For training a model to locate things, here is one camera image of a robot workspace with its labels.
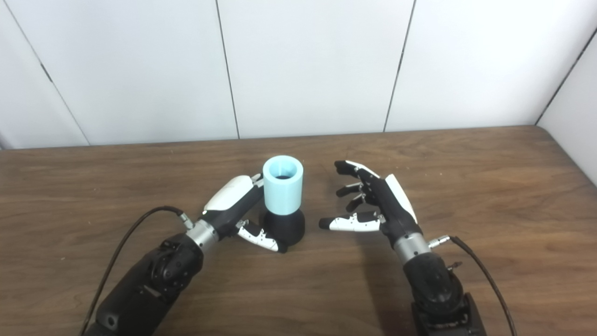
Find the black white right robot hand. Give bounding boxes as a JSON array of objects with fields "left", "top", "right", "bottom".
[{"left": 319, "top": 160, "right": 423, "bottom": 248}]

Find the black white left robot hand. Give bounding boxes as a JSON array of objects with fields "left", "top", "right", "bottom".
[{"left": 201, "top": 174, "right": 288, "bottom": 254}]

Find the light-blue cylindrical hose piece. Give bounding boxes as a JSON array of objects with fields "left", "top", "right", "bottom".
[{"left": 263, "top": 155, "right": 304, "bottom": 216}]

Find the black funnel-shaped nozzle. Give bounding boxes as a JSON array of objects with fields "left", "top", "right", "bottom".
[{"left": 264, "top": 209, "right": 306, "bottom": 247}]

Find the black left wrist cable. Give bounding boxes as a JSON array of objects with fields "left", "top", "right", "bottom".
[{"left": 79, "top": 206, "right": 194, "bottom": 336}]

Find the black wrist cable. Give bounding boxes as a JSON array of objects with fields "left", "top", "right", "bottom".
[
  {"left": 428, "top": 235, "right": 518, "bottom": 336},
  {"left": 79, "top": 206, "right": 194, "bottom": 336}
]

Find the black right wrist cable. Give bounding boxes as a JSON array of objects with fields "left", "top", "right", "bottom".
[{"left": 428, "top": 235, "right": 518, "bottom": 336}]

